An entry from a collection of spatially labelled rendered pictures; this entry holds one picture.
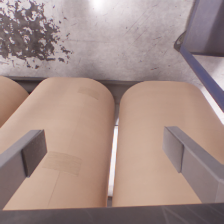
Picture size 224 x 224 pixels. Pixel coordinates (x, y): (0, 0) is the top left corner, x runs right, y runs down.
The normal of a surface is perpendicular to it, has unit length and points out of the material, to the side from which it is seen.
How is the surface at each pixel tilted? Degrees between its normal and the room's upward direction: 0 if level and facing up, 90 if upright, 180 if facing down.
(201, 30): 0
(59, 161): 90
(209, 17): 0
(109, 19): 0
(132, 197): 90
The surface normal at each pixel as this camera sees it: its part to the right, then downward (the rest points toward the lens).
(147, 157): -0.43, -0.72
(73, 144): 0.43, -0.67
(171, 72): -0.08, 0.64
